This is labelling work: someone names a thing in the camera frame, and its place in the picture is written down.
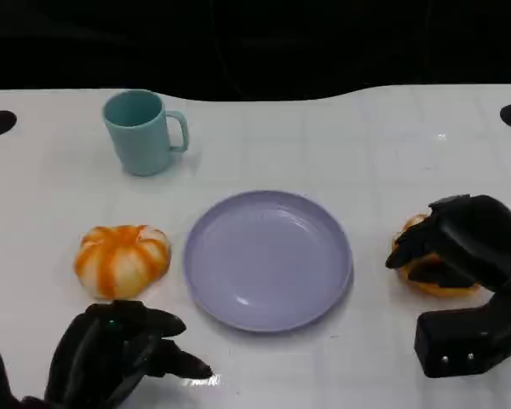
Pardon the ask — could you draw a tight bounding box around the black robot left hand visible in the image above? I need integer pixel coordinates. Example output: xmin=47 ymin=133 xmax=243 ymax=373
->
xmin=44 ymin=299 xmax=215 ymax=409

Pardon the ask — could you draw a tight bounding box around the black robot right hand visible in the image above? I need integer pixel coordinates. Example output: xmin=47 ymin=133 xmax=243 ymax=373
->
xmin=385 ymin=193 xmax=511 ymax=300

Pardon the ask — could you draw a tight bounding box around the orange white toy bread roll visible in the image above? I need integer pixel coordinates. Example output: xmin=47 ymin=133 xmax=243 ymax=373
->
xmin=391 ymin=214 xmax=483 ymax=299
xmin=73 ymin=224 xmax=172 ymax=300

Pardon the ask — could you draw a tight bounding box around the lilac plate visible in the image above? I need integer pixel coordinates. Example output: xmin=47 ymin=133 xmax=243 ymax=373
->
xmin=182 ymin=189 xmax=353 ymax=334

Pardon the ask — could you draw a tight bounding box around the pale green mug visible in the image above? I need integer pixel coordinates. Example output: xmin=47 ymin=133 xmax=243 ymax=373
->
xmin=101 ymin=89 xmax=190 ymax=177

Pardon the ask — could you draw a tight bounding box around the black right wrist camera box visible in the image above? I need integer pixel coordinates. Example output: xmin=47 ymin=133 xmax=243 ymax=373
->
xmin=414 ymin=306 xmax=496 ymax=380

